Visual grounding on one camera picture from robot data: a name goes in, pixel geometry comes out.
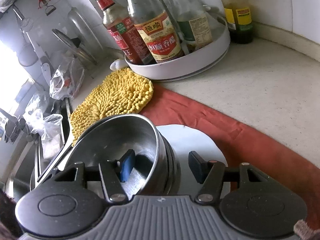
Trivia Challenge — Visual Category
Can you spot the white floral plate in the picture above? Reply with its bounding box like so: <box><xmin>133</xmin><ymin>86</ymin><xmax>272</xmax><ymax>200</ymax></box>
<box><xmin>157</xmin><ymin>124</ymin><xmax>227</xmax><ymax>198</ymax></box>

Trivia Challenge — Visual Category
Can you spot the large steel bowl front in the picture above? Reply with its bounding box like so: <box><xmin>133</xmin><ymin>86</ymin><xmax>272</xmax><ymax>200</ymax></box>
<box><xmin>57</xmin><ymin>113</ymin><xmax>164</xmax><ymax>197</ymax></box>

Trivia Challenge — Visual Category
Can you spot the red cloth mat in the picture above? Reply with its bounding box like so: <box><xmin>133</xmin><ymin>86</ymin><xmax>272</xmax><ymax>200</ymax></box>
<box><xmin>140</xmin><ymin>85</ymin><xmax>319</xmax><ymax>230</ymax></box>

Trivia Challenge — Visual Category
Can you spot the plastic bag near sink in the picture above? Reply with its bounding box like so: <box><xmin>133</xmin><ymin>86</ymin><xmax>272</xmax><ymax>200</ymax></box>
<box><xmin>23</xmin><ymin>108</ymin><xmax>63</xmax><ymax>159</ymax></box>

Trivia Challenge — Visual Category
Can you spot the yellow chenille cloth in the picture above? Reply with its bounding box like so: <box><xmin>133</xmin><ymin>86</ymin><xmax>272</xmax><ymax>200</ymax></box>
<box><xmin>71</xmin><ymin>68</ymin><xmax>154</xmax><ymax>145</ymax></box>

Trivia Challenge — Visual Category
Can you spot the clear plastic bag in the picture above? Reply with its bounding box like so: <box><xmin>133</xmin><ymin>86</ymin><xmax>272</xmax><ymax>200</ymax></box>
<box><xmin>49</xmin><ymin>57</ymin><xmax>85</xmax><ymax>100</ymax></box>

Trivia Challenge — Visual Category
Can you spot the white rotating condiment tray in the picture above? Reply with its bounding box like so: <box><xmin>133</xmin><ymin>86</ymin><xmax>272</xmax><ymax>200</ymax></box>
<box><xmin>125</xmin><ymin>16</ymin><xmax>230</xmax><ymax>82</ymax></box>

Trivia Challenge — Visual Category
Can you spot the glass pot lid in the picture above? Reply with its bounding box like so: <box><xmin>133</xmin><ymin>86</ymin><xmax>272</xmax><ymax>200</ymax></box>
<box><xmin>52</xmin><ymin>29</ymin><xmax>98</xmax><ymax>65</ymax></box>

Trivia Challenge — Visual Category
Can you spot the large glass lid behind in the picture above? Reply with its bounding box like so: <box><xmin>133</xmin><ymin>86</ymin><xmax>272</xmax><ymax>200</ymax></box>
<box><xmin>67</xmin><ymin>7</ymin><xmax>103</xmax><ymax>54</ymax></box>

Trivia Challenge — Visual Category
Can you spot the soy sauce bottle red label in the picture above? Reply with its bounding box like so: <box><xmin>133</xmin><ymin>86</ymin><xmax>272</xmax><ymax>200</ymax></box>
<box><xmin>96</xmin><ymin>0</ymin><xmax>155</xmax><ymax>65</ymax></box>

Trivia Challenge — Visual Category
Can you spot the clear purple cap bottle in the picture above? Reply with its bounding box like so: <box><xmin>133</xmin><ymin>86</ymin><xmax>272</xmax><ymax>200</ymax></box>
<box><xmin>169</xmin><ymin>0</ymin><xmax>213</xmax><ymax>53</ymax></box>

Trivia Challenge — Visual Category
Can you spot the vinegar bottle yellow red label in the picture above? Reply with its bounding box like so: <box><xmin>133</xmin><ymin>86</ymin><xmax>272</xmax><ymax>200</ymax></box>
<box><xmin>127</xmin><ymin>0</ymin><xmax>184</xmax><ymax>63</ymax></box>

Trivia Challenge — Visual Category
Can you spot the yellow label oil bottle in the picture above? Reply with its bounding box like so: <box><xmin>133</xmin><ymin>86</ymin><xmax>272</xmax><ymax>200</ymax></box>
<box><xmin>221</xmin><ymin>0</ymin><xmax>253</xmax><ymax>44</ymax></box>

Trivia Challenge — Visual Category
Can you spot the red hanging peeler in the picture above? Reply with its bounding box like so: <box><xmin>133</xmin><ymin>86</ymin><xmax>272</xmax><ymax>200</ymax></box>
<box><xmin>38</xmin><ymin>0</ymin><xmax>56</xmax><ymax>16</ymax></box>

